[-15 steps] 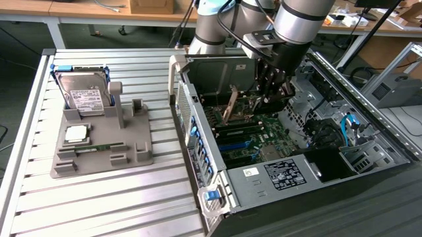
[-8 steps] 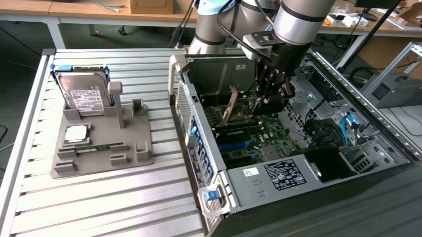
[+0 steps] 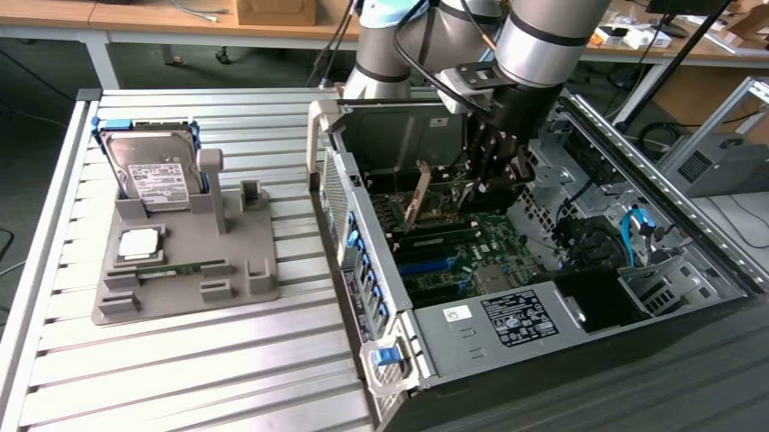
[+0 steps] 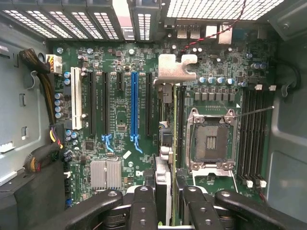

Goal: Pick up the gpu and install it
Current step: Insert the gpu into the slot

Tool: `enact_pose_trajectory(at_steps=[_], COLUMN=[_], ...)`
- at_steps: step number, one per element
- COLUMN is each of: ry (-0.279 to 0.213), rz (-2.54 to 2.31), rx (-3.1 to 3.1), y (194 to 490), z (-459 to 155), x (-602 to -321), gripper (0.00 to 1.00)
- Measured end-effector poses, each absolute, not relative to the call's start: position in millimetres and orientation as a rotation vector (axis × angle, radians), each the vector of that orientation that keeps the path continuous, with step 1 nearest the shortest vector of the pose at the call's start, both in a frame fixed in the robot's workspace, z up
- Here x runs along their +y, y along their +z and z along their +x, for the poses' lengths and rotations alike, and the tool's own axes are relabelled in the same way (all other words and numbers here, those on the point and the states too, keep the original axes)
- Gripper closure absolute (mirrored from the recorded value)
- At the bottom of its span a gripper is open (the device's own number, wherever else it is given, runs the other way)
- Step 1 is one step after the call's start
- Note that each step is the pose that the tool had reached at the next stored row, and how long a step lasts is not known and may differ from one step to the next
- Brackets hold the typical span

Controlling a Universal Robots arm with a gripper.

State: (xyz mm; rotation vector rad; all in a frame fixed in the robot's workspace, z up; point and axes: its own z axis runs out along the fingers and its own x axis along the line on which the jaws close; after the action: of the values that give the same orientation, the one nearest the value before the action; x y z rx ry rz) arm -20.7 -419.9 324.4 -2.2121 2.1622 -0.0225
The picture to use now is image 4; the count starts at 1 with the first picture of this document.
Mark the metal socket cover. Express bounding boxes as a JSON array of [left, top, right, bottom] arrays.
[[191, 167, 237, 179]]

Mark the silver chipset heat sink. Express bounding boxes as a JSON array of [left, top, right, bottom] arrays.
[[90, 159, 123, 190]]

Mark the CPU socket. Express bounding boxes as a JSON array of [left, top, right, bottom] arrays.
[[187, 107, 238, 173]]

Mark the black RAM slot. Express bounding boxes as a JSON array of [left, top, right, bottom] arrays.
[[253, 85, 262, 185], [246, 88, 255, 189], [239, 90, 248, 185]]

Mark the green motherboard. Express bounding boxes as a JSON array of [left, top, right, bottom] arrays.
[[49, 23, 276, 216]]

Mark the blue expansion slot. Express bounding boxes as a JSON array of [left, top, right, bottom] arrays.
[[130, 71, 144, 154]]

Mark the black plastic box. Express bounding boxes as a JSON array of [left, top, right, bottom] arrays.
[[0, 162, 67, 230]]

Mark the open PC case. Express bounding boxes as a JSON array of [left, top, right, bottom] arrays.
[[0, 0, 307, 230]]

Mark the thin metal locking lever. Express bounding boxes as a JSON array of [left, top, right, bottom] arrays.
[[234, 105, 276, 118]]

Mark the white expansion slot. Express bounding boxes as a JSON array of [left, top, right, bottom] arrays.
[[70, 66, 84, 130]]

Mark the white power connector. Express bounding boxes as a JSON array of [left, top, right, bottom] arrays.
[[45, 54, 63, 75]]

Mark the sleeved coloured wire bundle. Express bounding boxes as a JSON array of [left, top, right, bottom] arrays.
[[23, 124, 65, 173]]

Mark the yellow black wire bundle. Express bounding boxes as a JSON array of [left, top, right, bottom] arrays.
[[18, 47, 60, 125]]

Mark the thick black wire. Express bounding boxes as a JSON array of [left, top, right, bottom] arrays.
[[270, 57, 302, 90]]

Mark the red black twisted wire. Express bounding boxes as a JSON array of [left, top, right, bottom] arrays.
[[179, 0, 248, 54]]

